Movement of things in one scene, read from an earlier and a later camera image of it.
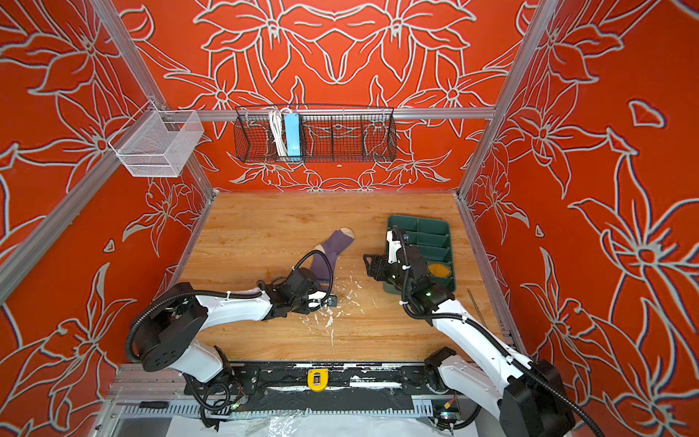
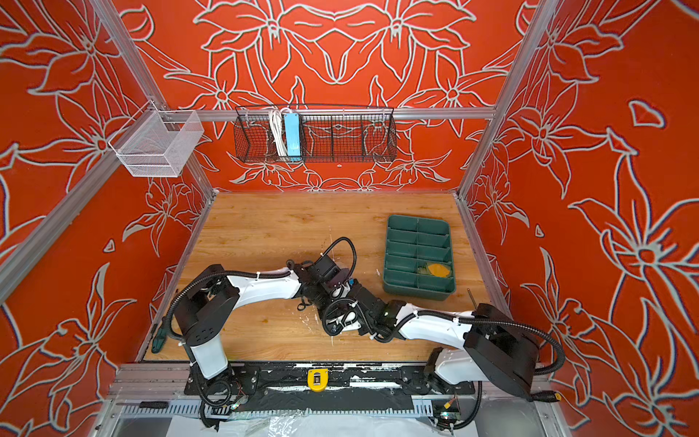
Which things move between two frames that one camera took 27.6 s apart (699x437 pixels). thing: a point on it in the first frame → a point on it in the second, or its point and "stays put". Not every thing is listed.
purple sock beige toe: [320, 266] → [339, 278]
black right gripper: [378, 260] → [347, 309]
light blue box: [292, 130] stays put
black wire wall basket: [329, 134] stays put
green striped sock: [439, 270] stays put
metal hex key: [479, 313] stays put
